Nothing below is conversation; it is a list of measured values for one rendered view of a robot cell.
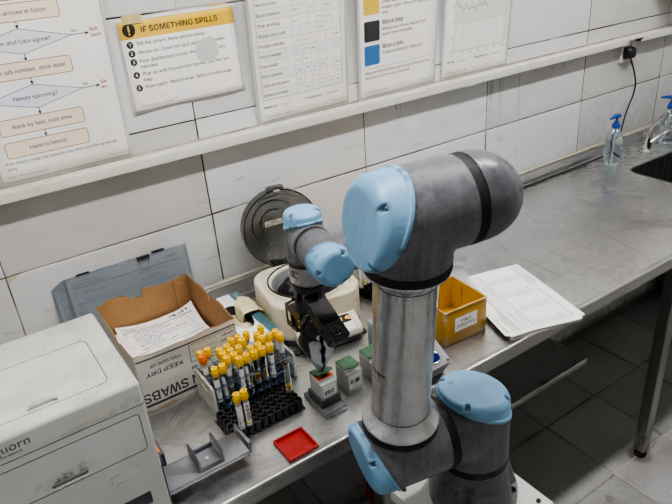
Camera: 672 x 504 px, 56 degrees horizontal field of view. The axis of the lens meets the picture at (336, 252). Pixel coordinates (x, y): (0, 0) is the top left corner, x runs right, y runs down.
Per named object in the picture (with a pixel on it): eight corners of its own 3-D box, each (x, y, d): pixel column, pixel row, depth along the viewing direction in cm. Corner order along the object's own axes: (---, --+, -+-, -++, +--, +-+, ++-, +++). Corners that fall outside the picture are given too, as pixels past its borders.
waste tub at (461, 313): (444, 349, 152) (444, 314, 148) (411, 324, 163) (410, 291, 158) (486, 330, 158) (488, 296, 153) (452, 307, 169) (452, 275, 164)
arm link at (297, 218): (289, 222, 114) (275, 206, 121) (295, 275, 119) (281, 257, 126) (330, 212, 116) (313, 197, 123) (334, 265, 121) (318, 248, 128)
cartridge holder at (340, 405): (326, 419, 134) (325, 406, 132) (304, 397, 140) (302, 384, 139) (347, 408, 136) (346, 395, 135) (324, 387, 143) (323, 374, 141)
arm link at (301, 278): (333, 261, 123) (297, 275, 119) (335, 282, 125) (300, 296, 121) (312, 248, 128) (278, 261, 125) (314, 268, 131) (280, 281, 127)
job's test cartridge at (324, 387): (323, 407, 135) (320, 384, 132) (311, 396, 139) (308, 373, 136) (338, 399, 137) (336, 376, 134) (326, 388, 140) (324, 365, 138)
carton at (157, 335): (145, 415, 139) (130, 359, 132) (107, 355, 161) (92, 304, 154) (246, 370, 151) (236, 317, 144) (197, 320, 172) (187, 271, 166)
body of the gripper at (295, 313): (316, 314, 137) (311, 265, 131) (339, 331, 130) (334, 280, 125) (286, 327, 133) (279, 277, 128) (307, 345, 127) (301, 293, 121)
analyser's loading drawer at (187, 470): (151, 510, 113) (145, 489, 111) (139, 487, 118) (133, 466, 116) (253, 457, 123) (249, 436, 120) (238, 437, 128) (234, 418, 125)
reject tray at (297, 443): (290, 463, 123) (289, 460, 123) (273, 443, 128) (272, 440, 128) (319, 447, 127) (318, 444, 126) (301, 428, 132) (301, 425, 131)
